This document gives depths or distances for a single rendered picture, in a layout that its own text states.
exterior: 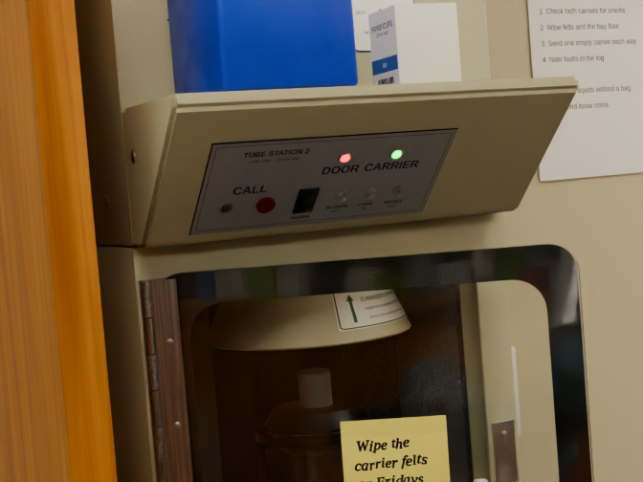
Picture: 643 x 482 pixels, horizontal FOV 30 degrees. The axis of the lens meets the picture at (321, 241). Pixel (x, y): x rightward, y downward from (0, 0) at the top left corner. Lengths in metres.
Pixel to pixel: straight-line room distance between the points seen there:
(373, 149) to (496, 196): 0.15
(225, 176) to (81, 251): 0.12
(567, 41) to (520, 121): 0.70
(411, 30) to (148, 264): 0.26
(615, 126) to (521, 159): 0.71
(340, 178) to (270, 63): 0.11
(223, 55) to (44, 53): 0.11
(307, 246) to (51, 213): 0.24
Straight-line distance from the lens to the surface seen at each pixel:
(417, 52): 0.89
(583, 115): 1.62
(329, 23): 0.83
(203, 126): 0.78
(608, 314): 1.64
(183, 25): 0.86
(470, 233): 1.00
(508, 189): 0.97
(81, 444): 0.78
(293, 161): 0.83
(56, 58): 0.78
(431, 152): 0.89
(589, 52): 1.63
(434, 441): 0.88
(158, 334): 0.87
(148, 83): 0.88
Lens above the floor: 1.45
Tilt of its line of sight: 3 degrees down
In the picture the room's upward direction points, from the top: 5 degrees counter-clockwise
